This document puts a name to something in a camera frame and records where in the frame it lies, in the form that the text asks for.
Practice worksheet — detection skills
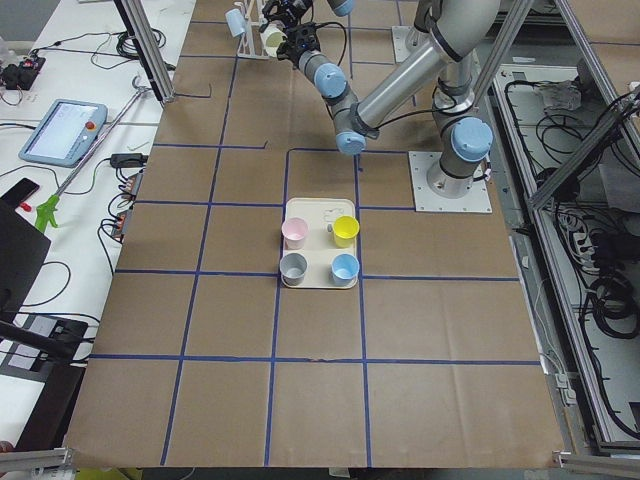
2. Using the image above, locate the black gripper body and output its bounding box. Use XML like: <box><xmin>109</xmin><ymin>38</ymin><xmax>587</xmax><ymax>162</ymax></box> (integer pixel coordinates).
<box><xmin>284</xmin><ymin>22</ymin><xmax>320</xmax><ymax>68</ymax></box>
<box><xmin>269</xmin><ymin>0</ymin><xmax>313</xmax><ymax>25</ymax></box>

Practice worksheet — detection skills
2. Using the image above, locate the pale green plastic cup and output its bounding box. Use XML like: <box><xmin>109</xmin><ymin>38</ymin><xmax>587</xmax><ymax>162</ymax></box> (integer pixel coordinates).
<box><xmin>261</xmin><ymin>24</ymin><xmax>287</xmax><ymax>58</ymax></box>

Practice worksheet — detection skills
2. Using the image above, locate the light blue plastic cup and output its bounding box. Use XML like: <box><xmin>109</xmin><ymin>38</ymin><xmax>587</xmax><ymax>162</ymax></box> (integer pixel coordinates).
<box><xmin>225</xmin><ymin>8</ymin><xmax>246</xmax><ymax>38</ymax></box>

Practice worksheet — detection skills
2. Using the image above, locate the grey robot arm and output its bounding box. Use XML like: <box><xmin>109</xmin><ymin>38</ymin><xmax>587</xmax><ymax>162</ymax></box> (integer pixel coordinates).
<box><xmin>262</xmin><ymin>0</ymin><xmax>355</xmax><ymax>27</ymax></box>
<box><xmin>260</xmin><ymin>1</ymin><xmax>500</xmax><ymax>155</ymax></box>

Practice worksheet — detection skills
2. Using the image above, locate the pink plastic cup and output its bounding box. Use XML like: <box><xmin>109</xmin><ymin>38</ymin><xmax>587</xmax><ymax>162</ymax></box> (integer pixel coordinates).
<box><xmin>281</xmin><ymin>217</ymin><xmax>309</xmax><ymax>250</ymax></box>

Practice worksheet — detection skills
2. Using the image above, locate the yellow plastic cup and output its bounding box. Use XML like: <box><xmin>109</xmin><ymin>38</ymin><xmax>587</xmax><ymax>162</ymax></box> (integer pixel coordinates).
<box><xmin>332</xmin><ymin>215</ymin><xmax>360</xmax><ymax>248</ymax></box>

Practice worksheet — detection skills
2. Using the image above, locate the grey plastic cup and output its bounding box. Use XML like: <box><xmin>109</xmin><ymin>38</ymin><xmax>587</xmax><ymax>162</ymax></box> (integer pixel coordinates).
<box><xmin>279</xmin><ymin>252</ymin><xmax>308</xmax><ymax>286</ymax></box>

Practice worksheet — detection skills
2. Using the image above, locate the cream plastic tray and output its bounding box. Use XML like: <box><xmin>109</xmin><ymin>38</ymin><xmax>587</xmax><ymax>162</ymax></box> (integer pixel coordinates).
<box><xmin>281</xmin><ymin>198</ymin><xmax>358</xmax><ymax>289</ymax></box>

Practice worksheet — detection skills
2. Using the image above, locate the black power adapter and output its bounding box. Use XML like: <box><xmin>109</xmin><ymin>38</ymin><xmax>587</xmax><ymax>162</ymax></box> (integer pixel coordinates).
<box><xmin>109</xmin><ymin>153</ymin><xmax>148</xmax><ymax>169</ymax></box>

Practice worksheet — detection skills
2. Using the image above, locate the teach pendant tablet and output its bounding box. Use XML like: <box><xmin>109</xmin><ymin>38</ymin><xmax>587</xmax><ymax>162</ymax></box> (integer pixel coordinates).
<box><xmin>18</xmin><ymin>99</ymin><xmax>108</xmax><ymax>168</ymax></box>

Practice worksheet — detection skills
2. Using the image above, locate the black smartphone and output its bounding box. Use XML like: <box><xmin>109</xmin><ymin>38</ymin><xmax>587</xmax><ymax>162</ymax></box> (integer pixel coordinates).
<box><xmin>1</xmin><ymin>178</ymin><xmax>40</xmax><ymax>208</ymax></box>

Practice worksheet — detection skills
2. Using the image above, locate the black monitor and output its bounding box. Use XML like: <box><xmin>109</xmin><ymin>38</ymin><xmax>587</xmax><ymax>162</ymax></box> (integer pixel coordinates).
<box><xmin>0</xmin><ymin>201</ymin><xmax>51</xmax><ymax>323</ymax></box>

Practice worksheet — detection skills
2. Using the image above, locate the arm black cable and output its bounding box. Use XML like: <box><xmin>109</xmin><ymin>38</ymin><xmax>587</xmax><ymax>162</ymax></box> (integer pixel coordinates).
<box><xmin>309</xmin><ymin>20</ymin><xmax>351</xmax><ymax>76</ymax></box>

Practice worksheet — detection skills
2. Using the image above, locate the white wire cup rack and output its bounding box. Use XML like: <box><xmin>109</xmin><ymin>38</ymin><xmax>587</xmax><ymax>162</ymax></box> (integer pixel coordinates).
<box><xmin>233</xmin><ymin>0</ymin><xmax>268</xmax><ymax>60</ymax></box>

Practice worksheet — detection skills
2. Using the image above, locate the aluminium frame post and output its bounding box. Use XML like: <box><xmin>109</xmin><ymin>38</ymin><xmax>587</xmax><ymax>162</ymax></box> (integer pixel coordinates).
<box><xmin>114</xmin><ymin>0</ymin><xmax>175</xmax><ymax>105</ymax></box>

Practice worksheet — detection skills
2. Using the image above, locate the green handled reacher grabber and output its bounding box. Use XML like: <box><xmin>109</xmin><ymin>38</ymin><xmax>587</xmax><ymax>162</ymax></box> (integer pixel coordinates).
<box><xmin>35</xmin><ymin>75</ymin><xmax>150</xmax><ymax>233</ymax></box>

